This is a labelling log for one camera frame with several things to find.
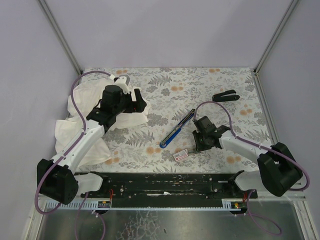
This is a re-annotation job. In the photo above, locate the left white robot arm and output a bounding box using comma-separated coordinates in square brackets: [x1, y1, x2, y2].
[36, 84, 147, 205]

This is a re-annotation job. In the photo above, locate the aluminium frame post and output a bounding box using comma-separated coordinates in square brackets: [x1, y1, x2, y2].
[252, 0, 300, 76]
[36, 0, 83, 75]

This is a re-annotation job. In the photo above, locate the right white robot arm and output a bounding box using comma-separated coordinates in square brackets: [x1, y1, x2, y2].
[192, 116, 303, 197]

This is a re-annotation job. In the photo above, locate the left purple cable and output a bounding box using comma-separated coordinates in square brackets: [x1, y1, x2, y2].
[34, 70, 116, 240]

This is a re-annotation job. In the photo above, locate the blue stapler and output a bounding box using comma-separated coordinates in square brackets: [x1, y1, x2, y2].
[159, 109, 196, 149]

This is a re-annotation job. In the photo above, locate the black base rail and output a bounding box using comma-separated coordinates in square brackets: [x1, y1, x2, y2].
[88, 172, 258, 202]

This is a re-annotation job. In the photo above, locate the left aluminium frame post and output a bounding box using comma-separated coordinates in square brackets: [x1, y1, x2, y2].
[36, 0, 83, 75]

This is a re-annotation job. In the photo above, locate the floral tablecloth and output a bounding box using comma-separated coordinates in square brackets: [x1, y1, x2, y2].
[78, 67, 272, 173]

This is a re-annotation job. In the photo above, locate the white cloth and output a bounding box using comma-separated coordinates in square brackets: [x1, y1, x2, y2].
[54, 77, 151, 167]

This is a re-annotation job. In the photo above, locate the black stapler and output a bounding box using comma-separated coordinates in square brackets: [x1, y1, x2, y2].
[212, 89, 240, 103]

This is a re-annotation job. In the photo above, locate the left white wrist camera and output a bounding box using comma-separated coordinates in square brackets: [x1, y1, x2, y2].
[109, 74, 130, 94]

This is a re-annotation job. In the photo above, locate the white slotted cable duct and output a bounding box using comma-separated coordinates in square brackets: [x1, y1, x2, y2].
[59, 196, 246, 212]

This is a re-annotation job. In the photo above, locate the right aluminium frame post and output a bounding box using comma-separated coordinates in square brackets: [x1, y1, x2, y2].
[252, 0, 300, 76]

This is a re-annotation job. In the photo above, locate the metal staple strip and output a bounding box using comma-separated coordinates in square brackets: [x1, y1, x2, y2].
[186, 148, 199, 156]

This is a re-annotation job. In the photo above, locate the red white staple box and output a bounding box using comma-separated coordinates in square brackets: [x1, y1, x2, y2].
[173, 149, 189, 162]

